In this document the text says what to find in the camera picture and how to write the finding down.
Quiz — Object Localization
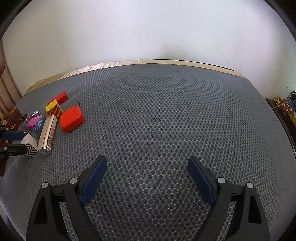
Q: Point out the red toffee tin box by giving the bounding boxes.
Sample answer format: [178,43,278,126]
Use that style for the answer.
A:
[1,108,22,177]

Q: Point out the white chevron patterned cube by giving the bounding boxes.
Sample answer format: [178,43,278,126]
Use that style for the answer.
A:
[21,133,38,158]

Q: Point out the pink wooden block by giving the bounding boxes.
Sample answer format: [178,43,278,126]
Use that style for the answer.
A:
[27,115,42,131]

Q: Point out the yellow red striped cube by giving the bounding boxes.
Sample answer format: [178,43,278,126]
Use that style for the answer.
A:
[46,100,63,119]

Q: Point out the red wooden block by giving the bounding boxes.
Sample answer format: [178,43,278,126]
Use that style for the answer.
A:
[47,91,68,105]

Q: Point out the orange square plastic case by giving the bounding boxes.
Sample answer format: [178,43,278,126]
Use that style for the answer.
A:
[60,105,85,133]

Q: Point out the blue patterned block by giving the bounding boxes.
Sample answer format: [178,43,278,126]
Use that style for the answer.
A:
[34,115,46,135]

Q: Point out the beige leaf print curtain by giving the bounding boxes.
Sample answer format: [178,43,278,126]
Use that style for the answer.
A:
[0,42,22,116]

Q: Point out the cluttered items at right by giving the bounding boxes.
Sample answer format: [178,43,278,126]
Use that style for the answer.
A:
[266,91,295,153]

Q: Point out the grey honeycomb mesh mat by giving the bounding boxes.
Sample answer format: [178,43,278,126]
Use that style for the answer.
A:
[1,64,295,240]

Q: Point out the gold foil table edge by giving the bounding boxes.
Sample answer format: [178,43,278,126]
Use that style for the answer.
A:
[26,59,245,93]

